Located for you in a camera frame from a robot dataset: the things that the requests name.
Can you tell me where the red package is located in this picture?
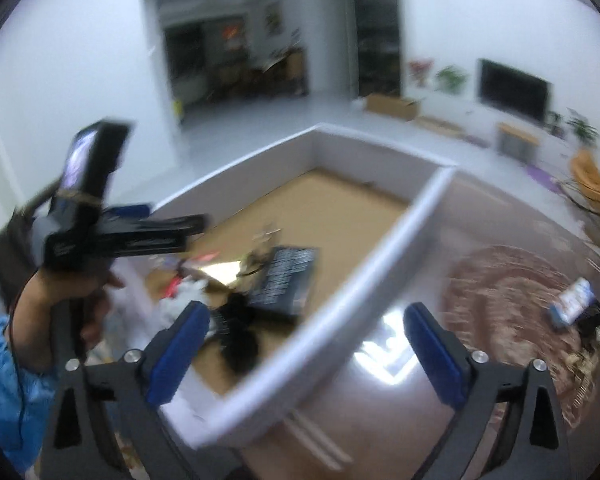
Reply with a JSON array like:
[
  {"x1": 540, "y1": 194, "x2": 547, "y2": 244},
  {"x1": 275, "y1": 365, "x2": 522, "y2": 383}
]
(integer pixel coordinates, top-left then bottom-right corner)
[{"x1": 162, "y1": 252, "x2": 240, "y2": 299}]

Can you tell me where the black rectangular box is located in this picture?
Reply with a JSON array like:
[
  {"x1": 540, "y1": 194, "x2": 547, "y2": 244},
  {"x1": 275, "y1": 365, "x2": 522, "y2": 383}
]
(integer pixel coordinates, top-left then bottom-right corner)
[{"x1": 247, "y1": 246, "x2": 320, "y2": 323}]

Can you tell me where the blue sleeved forearm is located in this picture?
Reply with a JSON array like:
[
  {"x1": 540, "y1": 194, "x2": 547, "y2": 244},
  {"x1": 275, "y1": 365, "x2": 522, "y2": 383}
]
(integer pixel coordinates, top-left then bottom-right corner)
[{"x1": 0, "y1": 316, "x2": 57, "y2": 474}]

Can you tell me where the person left hand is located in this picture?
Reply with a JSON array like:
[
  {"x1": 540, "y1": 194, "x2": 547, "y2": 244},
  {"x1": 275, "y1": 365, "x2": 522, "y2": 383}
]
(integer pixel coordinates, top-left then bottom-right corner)
[{"x1": 10, "y1": 263, "x2": 128, "y2": 373}]

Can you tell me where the white knitted sock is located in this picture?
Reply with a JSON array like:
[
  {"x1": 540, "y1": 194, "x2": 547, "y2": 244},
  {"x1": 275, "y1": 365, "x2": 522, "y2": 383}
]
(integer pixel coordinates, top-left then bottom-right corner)
[{"x1": 158, "y1": 278, "x2": 210, "y2": 327}]

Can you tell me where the blue white toothpaste box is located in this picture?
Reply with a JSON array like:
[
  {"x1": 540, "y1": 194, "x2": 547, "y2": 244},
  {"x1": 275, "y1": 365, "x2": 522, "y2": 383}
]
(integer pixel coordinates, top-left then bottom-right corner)
[{"x1": 548, "y1": 278, "x2": 595, "y2": 330}]

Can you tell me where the orange lounge chair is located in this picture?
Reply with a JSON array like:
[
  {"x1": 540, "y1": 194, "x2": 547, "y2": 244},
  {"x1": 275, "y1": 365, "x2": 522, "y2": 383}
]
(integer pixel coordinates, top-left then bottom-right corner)
[{"x1": 558, "y1": 148, "x2": 600, "y2": 236}]

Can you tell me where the cardboard box on floor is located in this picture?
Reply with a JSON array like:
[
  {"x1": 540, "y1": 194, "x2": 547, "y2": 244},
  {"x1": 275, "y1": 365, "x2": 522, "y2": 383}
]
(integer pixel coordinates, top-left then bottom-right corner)
[{"x1": 365, "y1": 93, "x2": 420, "y2": 122}]

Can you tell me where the wooden bench stool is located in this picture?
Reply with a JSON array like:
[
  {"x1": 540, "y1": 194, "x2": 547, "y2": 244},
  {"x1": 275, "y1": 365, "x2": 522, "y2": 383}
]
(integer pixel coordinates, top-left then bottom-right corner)
[{"x1": 496, "y1": 122, "x2": 540, "y2": 166}]

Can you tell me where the white tv cabinet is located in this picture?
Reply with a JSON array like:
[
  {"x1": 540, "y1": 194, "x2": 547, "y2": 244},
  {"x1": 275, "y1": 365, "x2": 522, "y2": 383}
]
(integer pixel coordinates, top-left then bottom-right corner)
[{"x1": 406, "y1": 86, "x2": 576, "y2": 176}]

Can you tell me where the black glass display cabinet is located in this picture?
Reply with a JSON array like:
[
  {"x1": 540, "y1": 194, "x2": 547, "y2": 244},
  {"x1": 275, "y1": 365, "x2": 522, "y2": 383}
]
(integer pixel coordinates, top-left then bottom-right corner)
[{"x1": 353, "y1": 0, "x2": 401, "y2": 98}]

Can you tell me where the green plant right of tv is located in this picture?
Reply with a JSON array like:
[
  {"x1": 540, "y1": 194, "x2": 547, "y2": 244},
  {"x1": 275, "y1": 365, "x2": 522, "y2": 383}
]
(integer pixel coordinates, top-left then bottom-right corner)
[{"x1": 567, "y1": 108, "x2": 600, "y2": 148}]

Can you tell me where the green plant of tv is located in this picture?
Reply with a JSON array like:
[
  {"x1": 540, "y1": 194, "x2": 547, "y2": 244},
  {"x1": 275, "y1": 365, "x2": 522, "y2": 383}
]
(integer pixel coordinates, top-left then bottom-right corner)
[
  {"x1": 567, "y1": 108, "x2": 600, "y2": 148},
  {"x1": 434, "y1": 65, "x2": 469, "y2": 96}
]

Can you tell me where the red flower vase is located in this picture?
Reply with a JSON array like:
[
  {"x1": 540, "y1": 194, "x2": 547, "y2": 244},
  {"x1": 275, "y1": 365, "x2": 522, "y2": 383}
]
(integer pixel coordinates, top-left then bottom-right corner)
[{"x1": 408, "y1": 58, "x2": 434, "y2": 88}]

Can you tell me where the small potted plant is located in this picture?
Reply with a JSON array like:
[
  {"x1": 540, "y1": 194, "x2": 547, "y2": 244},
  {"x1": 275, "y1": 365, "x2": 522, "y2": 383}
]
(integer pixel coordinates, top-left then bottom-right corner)
[{"x1": 545, "y1": 110, "x2": 565, "y2": 139}]

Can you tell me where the green plant left of tv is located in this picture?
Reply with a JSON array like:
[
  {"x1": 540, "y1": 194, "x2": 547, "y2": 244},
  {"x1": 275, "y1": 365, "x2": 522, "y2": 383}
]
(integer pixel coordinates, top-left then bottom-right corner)
[{"x1": 434, "y1": 65, "x2": 469, "y2": 96}]

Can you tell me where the black flat television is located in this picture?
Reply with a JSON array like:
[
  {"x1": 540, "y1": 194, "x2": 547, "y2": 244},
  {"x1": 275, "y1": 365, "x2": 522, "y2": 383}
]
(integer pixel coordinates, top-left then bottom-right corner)
[{"x1": 477, "y1": 58, "x2": 552, "y2": 125}]

